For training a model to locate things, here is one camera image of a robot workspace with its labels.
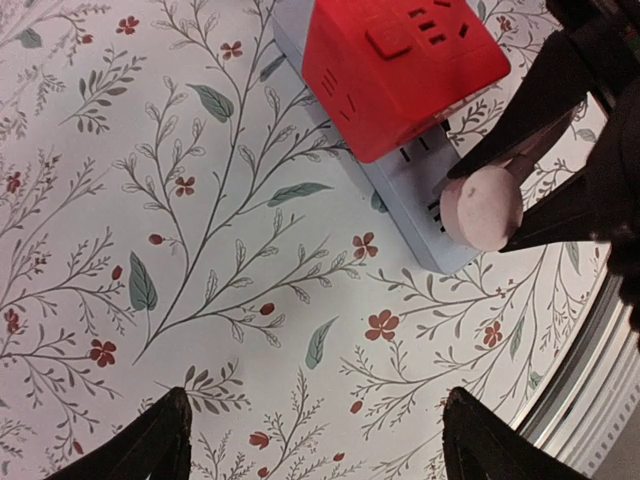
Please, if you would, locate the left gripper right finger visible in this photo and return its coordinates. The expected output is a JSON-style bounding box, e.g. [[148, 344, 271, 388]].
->
[[443, 388, 586, 480]]

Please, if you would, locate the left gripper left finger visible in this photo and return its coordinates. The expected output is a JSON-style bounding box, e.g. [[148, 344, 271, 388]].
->
[[48, 387, 192, 480]]

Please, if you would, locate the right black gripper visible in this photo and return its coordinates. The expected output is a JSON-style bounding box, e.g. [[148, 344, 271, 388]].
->
[[447, 1, 639, 333]]

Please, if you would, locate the pink round power strip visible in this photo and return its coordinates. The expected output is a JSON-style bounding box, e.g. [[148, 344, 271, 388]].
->
[[438, 107, 574, 252]]

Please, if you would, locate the light blue power strip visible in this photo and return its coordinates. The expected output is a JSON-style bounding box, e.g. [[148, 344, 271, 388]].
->
[[273, 1, 480, 274]]

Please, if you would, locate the red cube socket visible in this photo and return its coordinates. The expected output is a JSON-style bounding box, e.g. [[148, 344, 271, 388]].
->
[[302, 0, 511, 163]]

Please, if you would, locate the floral table mat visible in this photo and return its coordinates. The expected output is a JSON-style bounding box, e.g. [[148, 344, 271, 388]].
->
[[1, 1, 607, 479]]

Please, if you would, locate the front aluminium rail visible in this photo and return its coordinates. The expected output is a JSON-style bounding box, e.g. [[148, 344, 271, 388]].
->
[[513, 274, 639, 477]]

